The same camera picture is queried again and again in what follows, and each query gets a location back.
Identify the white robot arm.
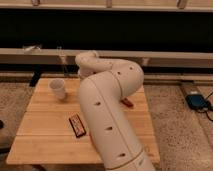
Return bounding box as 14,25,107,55
75,51,156,171

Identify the red chip bag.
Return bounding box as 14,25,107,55
121,98,134,108

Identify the white plastic cup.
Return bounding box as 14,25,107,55
48,78,66,100

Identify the dark chocolate bar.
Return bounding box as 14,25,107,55
69,115,86,138

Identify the wooden table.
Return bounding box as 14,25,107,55
7,78,160,165

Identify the grey wall rail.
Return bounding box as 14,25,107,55
0,47,213,68

